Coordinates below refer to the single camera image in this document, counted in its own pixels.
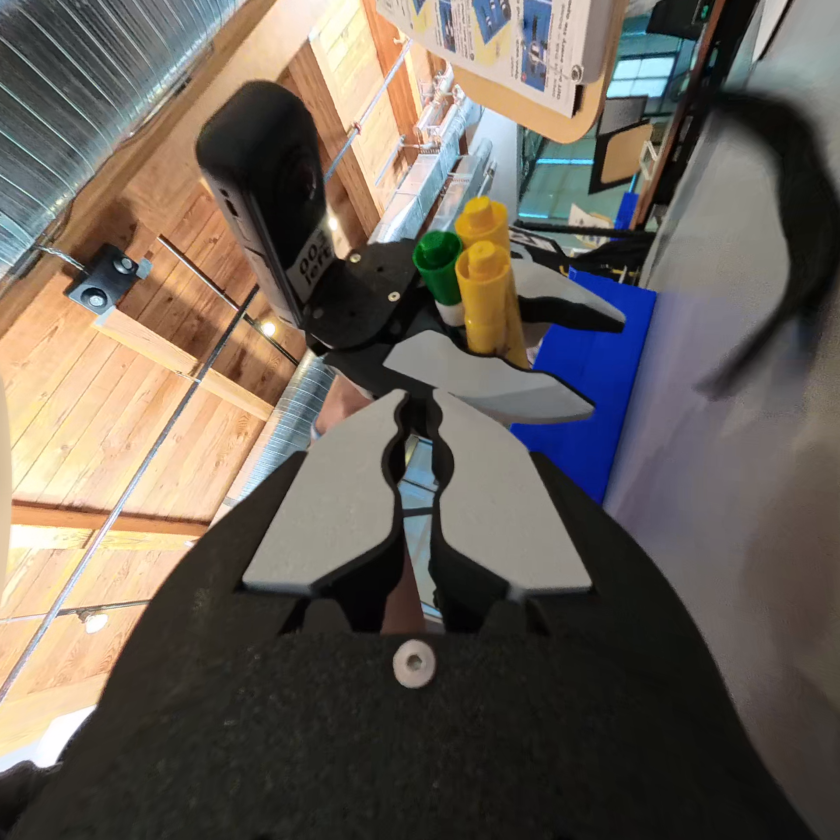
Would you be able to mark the silver ventilation duct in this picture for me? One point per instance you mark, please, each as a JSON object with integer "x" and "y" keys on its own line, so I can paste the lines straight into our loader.
{"x": 79, "y": 98}
{"x": 289, "y": 420}
{"x": 420, "y": 177}

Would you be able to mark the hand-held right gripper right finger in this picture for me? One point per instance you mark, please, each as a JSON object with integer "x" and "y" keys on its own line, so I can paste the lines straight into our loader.
{"x": 505, "y": 518}

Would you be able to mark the green white dry-erase marker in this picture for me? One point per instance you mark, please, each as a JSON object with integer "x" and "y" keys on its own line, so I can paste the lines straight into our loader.
{"x": 436, "y": 262}

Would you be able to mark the wooden board with printed sheet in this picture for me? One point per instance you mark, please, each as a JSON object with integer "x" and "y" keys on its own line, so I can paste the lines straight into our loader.
{"x": 512, "y": 39}

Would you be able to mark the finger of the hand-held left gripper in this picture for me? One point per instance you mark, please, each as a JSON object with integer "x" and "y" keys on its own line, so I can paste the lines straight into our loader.
{"x": 499, "y": 394}
{"x": 564, "y": 295}

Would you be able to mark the ceiling lamp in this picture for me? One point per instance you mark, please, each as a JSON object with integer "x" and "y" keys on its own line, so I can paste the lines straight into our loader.
{"x": 266, "y": 327}
{"x": 95, "y": 620}

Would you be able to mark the black yellow backpack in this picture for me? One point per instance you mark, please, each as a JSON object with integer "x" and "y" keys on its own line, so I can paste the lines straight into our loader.
{"x": 617, "y": 253}

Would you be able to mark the black ceiling bracket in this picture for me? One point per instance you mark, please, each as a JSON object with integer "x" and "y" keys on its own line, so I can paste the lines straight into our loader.
{"x": 108, "y": 275}

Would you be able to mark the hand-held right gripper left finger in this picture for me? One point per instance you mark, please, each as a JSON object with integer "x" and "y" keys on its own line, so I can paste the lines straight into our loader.
{"x": 328, "y": 518}

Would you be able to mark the blue plastic bin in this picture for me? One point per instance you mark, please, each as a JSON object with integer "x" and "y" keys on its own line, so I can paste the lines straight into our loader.
{"x": 577, "y": 394}

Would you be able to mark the thin metal ceiling pipe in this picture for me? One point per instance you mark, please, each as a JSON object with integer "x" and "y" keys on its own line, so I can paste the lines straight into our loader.
{"x": 131, "y": 489}

